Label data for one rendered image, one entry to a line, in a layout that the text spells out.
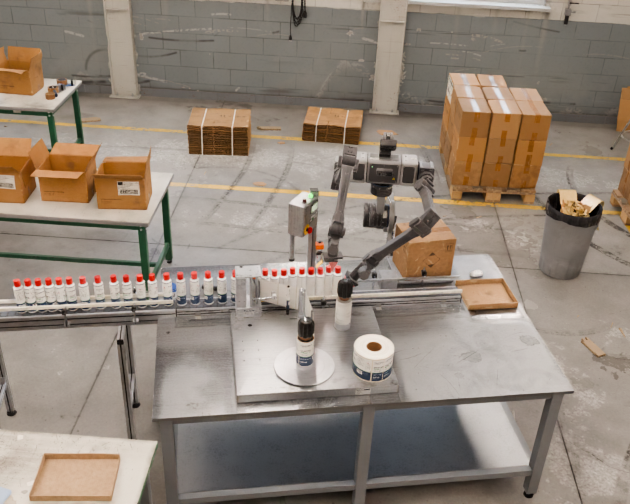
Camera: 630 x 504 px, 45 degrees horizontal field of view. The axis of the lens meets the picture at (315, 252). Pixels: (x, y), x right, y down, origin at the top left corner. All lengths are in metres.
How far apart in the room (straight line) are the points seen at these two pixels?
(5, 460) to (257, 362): 1.24
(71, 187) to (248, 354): 2.23
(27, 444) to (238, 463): 1.17
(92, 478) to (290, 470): 1.20
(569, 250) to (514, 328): 2.08
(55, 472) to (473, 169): 5.07
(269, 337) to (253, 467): 0.73
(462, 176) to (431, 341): 3.47
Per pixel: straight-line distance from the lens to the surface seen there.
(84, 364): 5.43
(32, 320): 4.45
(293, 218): 4.13
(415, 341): 4.23
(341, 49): 9.37
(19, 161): 5.96
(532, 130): 7.43
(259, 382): 3.82
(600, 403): 5.46
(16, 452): 3.77
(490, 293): 4.71
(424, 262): 4.64
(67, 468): 3.64
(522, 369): 4.19
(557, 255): 6.48
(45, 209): 5.68
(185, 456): 4.40
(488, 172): 7.52
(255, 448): 4.42
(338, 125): 8.49
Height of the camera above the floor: 3.40
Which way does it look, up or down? 32 degrees down
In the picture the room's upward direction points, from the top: 3 degrees clockwise
